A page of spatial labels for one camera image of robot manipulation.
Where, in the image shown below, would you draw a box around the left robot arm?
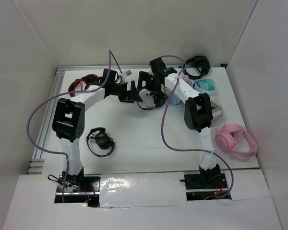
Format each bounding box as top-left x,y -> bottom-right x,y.
52,69 -> 142,191

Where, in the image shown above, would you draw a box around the grey white headphones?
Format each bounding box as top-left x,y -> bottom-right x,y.
210,98 -> 224,122

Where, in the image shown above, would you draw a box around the black headphones at back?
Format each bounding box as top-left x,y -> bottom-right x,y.
183,55 -> 211,80

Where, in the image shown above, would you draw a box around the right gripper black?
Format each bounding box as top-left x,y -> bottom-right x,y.
136,70 -> 162,96

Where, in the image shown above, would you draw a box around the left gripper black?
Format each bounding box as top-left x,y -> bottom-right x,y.
110,80 -> 142,104

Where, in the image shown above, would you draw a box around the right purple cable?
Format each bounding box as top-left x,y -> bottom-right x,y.
158,55 -> 236,198

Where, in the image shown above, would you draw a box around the pink blue cat-ear headphones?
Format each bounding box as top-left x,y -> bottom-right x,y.
163,75 -> 192,105

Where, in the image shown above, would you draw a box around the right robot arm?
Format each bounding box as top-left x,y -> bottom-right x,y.
136,57 -> 221,188

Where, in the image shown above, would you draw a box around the small black folded headphones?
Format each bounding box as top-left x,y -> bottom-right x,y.
86,127 -> 115,158

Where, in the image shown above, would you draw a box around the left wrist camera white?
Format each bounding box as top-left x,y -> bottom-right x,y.
120,69 -> 132,83

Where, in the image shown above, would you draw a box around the purple cable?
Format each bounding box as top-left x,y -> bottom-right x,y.
26,50 -> 125,204
158,55 -> 236,198

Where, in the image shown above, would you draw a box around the red black headphones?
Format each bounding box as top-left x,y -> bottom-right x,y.
68,74 -> 101,92

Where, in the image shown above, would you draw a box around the glossy white tape sheet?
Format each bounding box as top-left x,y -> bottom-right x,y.
99,172 -> 187,208

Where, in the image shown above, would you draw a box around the teal white headphones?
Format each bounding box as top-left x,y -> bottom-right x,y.
192,79 -> 216,96

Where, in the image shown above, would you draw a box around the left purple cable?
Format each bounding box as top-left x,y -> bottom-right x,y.
26,50 -> 125,204

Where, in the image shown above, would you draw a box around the black wired headphones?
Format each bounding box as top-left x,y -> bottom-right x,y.
137,89 -> 167,111

